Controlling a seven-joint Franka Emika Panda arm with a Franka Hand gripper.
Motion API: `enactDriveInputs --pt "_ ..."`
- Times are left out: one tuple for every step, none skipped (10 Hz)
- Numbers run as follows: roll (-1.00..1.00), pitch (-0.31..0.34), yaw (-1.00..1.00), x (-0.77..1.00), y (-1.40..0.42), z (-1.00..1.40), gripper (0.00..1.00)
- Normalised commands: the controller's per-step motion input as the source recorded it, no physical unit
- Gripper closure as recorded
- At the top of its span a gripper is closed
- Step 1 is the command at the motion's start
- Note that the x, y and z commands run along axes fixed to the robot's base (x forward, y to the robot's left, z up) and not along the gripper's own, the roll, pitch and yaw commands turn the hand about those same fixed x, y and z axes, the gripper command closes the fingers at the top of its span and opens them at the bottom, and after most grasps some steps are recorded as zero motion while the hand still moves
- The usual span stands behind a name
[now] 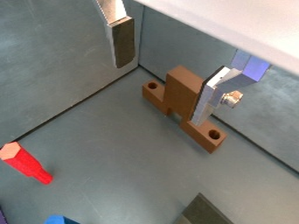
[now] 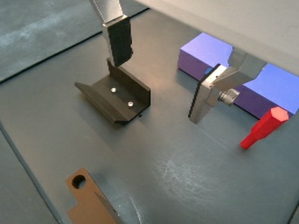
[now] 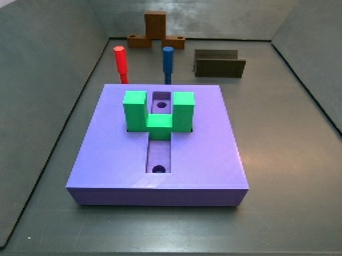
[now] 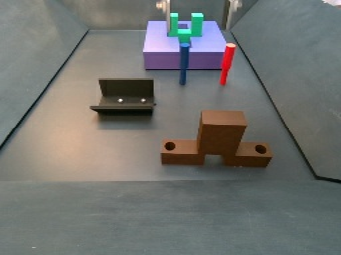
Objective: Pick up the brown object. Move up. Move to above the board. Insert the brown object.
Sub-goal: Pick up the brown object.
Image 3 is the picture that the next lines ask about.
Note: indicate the purple base board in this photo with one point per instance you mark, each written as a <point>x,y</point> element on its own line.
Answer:
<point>198,174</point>

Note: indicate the red peg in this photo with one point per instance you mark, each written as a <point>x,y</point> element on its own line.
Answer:
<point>121,58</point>

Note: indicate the blue peg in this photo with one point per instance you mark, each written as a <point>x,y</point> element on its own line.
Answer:
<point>168,63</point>

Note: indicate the black U-channel bracket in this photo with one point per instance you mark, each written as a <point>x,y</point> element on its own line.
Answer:
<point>218,63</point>

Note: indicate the brown T-shaped block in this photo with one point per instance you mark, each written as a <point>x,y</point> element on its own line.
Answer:
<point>156,22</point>

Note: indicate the green U-shaped block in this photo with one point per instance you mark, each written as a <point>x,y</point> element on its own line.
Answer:
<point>160,124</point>

